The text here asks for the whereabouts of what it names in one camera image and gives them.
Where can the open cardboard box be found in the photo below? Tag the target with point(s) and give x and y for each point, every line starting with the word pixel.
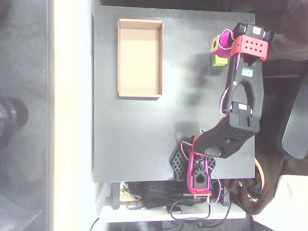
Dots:
pixel 139 60

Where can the dark brown cloth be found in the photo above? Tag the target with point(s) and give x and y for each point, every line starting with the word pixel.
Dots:
pixel 286 36

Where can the green cube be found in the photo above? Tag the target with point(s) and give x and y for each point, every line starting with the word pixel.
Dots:
pixel 220 61

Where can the small black plug connector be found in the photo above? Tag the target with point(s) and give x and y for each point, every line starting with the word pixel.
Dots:
pixel 175 209

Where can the black table clamp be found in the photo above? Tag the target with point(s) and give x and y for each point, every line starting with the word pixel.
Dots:
pixel 116 196
pixel 226 196

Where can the small beige controller board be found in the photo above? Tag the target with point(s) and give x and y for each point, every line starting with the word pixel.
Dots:
pixel 126 196

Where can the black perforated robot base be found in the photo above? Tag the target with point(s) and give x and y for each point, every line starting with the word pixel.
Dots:
pixel 178 163

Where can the black office chair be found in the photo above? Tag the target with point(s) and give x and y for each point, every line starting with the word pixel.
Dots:
pixel 296 134

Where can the brown bag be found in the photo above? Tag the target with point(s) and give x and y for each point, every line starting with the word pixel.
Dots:
pixel 245 197

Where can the magenta gripper yellow patch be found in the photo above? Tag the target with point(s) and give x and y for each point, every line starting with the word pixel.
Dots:
pixel 225 40

